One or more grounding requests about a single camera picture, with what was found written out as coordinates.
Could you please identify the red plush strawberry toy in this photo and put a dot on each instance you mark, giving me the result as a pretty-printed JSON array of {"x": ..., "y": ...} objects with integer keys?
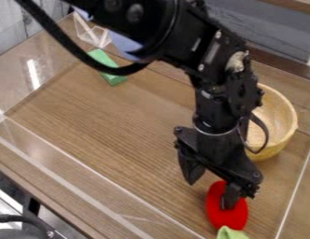
[{"x": 231, "y": 218}]

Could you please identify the black table frame bracket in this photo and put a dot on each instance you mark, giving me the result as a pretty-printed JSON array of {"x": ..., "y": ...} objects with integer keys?
[{"x": 31, "y": 208}]

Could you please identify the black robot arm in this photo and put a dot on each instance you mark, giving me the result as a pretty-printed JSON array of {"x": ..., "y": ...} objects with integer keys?
[{"x": 175, "y": 33}]

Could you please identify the clear acrylic corner bracket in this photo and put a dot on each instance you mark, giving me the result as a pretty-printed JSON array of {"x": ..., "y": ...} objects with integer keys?
[{"x": 94, "y": 35}]

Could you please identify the wooden bowl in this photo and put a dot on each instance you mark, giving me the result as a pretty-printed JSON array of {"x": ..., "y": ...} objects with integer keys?
[{"x": 279, "y": 117}]

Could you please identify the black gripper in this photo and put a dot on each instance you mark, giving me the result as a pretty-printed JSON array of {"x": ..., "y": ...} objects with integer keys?
[{"x": 218, "y": 153}]

